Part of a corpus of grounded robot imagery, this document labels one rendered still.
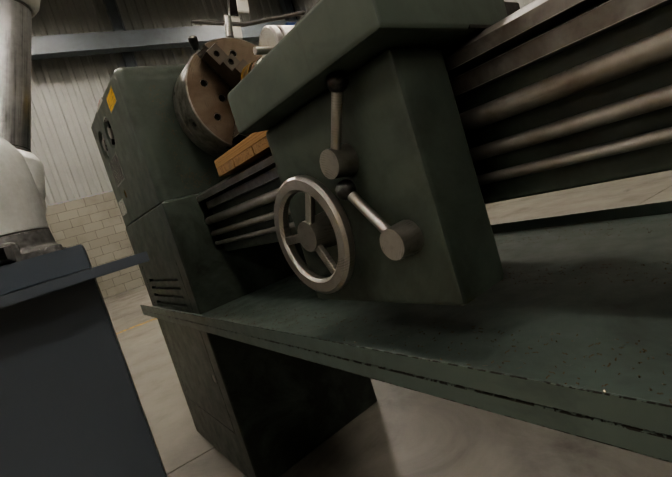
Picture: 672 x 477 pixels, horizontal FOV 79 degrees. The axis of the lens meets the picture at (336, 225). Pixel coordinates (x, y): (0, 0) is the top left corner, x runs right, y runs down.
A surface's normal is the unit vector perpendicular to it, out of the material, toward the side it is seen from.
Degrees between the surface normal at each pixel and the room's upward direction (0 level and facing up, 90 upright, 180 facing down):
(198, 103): 90
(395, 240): 90
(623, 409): 90
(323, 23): 90
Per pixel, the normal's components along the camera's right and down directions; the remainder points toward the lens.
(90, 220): 0.48, -0.08
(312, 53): -0.76, 0.28
